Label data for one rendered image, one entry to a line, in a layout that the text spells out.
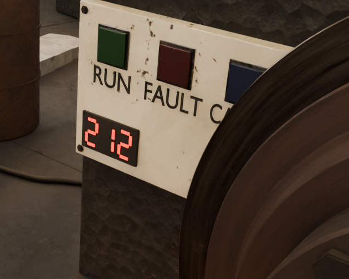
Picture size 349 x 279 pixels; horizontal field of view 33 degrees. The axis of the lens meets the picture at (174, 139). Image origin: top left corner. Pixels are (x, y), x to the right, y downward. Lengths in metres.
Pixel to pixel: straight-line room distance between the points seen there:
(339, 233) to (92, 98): 0.42
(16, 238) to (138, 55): 1.92
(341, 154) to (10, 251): 2.13
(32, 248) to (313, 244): 2.15
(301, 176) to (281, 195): 0.02
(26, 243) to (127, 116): 1.84
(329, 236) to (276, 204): 0.07
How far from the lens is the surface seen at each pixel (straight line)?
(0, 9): 3.08
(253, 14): 0.56
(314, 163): 0.36
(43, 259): 2.36
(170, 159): 0.62
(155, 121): 0.62
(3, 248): 2.43
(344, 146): 0.35
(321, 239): 0.31
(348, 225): 0.31
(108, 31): 0.63
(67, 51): 4.61
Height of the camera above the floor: 1.37
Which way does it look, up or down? 24 degrees down
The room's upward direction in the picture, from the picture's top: 6 degrees clockwise
